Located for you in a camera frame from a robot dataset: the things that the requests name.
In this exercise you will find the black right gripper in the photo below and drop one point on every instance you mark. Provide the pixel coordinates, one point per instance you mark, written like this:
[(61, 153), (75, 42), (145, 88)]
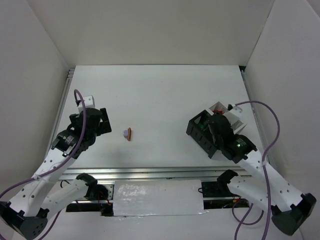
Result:
[(200, 136)]

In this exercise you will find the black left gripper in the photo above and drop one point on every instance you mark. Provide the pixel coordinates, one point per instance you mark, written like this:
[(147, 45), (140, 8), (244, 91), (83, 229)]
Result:
[(104, 122)]

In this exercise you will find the lavender lego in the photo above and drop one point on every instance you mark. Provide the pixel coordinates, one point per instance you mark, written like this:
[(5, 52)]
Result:
[(126, 134)]

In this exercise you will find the brown lego plate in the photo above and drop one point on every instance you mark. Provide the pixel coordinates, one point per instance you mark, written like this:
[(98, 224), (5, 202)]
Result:
[(129, 134)]

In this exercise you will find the red green half-round lego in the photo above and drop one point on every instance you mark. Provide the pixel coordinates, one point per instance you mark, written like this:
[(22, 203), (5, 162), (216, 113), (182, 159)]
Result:
[(218, 111)]

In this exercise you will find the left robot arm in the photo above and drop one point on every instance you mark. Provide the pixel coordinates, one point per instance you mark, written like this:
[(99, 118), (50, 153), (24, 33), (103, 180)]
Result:
[(30, 209)]

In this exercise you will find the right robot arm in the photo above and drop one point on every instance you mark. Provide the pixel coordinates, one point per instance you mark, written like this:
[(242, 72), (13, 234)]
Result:
[(286, 206)]

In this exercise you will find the black compartment container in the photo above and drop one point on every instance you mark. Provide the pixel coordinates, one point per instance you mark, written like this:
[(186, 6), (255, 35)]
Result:
[(204, 138)]

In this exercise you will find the white taped cover sheet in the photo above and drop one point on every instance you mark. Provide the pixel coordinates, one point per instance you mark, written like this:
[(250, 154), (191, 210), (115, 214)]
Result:
[(157, 198)]

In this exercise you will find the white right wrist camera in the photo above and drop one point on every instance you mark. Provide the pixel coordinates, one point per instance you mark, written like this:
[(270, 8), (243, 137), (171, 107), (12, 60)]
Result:
[(234, 112)]

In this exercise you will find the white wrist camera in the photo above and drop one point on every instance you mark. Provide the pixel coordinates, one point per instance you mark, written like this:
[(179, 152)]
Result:
[(89, 102), (234, 112)]

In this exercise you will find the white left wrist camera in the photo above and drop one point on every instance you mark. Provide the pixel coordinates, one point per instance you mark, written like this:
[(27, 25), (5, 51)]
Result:
[(89, 102)]

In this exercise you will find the aluminium right rail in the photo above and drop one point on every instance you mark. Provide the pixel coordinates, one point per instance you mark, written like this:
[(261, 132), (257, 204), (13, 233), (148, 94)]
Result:
[(254, 109)]

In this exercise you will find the aluminium front rail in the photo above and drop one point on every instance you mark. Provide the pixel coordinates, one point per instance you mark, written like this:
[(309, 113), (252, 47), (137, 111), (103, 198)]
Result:
[(167, 173)]

